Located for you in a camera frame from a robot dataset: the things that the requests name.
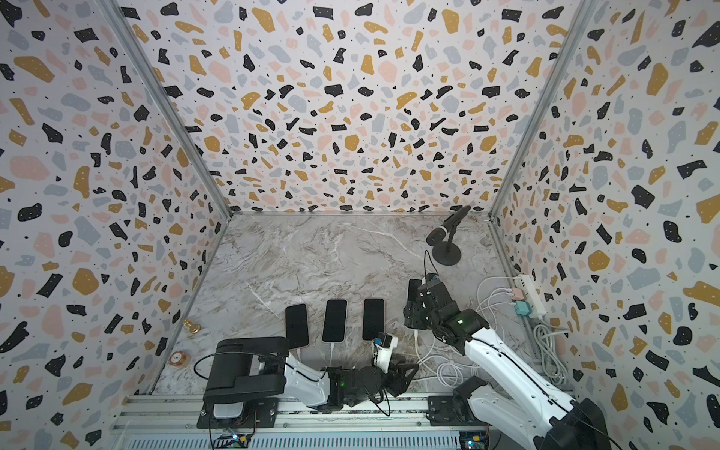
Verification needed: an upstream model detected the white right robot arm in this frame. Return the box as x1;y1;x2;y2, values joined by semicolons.
403;276;614;449

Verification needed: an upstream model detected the aluminium mounting rail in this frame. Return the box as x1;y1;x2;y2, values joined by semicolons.
109;393;507;450

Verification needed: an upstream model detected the phone with pink case middle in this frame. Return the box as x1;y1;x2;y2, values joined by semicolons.
362;298;386;341

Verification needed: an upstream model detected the teal charger plug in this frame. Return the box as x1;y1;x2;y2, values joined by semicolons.
514;301;533;317

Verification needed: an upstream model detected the phone with light green case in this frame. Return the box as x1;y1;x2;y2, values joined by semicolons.
407;279;422;304

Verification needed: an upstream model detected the white charging cable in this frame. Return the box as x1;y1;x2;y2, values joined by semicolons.
415;274;569;389

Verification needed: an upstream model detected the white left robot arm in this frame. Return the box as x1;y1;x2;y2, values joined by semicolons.
193;336;419;420

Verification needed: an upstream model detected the round copper tape roll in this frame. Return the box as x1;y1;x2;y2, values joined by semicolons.
168;351;188;368

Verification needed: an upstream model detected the small gold figurine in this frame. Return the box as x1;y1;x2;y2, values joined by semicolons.
183;319;202;335

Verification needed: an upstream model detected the white power strip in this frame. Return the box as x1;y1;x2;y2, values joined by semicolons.
515;275;547;319

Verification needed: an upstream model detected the phone with pink case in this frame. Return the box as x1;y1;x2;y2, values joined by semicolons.
362;298;386;341
285;304;309;350

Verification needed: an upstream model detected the pink charger plug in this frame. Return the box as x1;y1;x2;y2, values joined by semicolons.
511;288;525;301

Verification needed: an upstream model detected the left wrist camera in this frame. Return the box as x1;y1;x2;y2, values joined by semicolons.
372;332;399;373

